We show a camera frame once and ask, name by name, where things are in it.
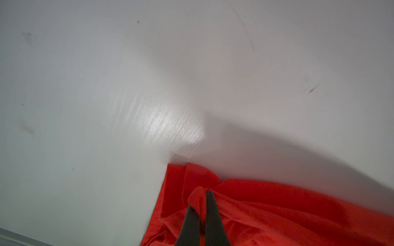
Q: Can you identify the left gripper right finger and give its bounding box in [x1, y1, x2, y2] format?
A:
[205, 191, 231, 246]

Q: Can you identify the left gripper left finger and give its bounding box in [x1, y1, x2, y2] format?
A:
[175, 206, 201, 246]

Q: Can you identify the red t-shirt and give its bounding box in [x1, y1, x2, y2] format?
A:
[142, 164, 394, 246]

